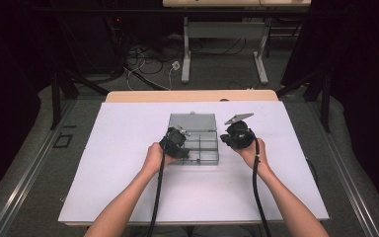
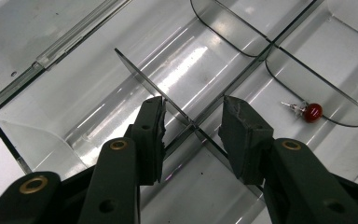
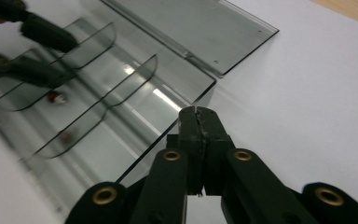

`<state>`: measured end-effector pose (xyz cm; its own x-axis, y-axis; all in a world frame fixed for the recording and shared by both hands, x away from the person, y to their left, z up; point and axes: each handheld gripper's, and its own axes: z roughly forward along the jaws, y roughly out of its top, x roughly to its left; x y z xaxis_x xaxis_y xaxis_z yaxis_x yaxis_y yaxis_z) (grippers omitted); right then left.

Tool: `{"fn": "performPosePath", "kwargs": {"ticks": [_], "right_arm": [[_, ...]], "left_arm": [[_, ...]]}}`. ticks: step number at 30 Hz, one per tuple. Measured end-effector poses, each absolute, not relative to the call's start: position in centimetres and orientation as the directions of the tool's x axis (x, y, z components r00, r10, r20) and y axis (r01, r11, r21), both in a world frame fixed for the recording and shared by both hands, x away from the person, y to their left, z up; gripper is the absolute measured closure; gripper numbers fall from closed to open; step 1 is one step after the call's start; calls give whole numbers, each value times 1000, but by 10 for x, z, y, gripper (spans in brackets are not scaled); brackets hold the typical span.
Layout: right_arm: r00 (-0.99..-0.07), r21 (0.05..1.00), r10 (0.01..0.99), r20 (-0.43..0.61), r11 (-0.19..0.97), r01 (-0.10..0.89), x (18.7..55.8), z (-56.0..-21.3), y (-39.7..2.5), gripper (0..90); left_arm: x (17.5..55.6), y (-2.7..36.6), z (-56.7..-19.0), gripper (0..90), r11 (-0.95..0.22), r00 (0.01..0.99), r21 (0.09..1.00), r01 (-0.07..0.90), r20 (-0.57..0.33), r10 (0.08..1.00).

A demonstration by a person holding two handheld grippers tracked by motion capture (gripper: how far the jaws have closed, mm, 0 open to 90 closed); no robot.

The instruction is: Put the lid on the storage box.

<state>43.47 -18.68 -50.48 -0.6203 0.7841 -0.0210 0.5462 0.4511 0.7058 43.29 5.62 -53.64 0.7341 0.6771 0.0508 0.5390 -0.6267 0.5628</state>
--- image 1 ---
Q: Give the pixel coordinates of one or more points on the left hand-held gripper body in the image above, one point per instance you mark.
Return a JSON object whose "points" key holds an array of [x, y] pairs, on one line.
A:
{"points": [[173, 140]]}

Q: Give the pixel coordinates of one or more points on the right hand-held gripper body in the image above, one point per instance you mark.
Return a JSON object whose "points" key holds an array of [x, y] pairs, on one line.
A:
{"points": [[242, 136]]}

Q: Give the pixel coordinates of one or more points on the clear grey compartment box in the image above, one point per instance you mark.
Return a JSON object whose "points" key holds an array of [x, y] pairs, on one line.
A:
{"points": [[204, 144]]}

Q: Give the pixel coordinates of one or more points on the person's left hand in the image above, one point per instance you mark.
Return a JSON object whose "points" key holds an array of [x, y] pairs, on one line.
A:
{"points": [[153, 159]]}

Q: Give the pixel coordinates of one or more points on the person's right hand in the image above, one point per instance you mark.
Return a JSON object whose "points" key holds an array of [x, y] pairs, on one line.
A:
{"points": [[260, 161]]}

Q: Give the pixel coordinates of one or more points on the wooden table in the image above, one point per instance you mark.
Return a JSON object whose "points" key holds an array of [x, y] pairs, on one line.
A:
{"points": [[177, 96]]}

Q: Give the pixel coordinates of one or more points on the white power adapter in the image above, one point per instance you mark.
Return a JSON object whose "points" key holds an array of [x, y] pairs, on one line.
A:
{"points": [[175, 65]]}

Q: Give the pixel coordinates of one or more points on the person's grey trousers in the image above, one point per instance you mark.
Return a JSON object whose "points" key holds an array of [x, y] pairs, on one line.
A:
{"points": [[210, 231]]}

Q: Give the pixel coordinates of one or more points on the black metal stand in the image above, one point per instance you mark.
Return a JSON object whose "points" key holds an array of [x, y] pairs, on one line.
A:
{"points": [[325, 102], [56, 98]]}

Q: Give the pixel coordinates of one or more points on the white-legged desk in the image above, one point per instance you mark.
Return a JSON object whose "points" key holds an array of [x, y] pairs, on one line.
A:
{"points": [[223, 30]]}

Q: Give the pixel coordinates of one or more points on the dark curtain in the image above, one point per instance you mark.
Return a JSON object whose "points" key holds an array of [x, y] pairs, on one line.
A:
{"points": [[368, 82], [3, 98]]}

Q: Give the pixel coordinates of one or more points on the grey metal floor rail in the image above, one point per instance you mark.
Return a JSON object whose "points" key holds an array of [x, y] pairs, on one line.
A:
{"points": [[29, 171], [348, 177]]}

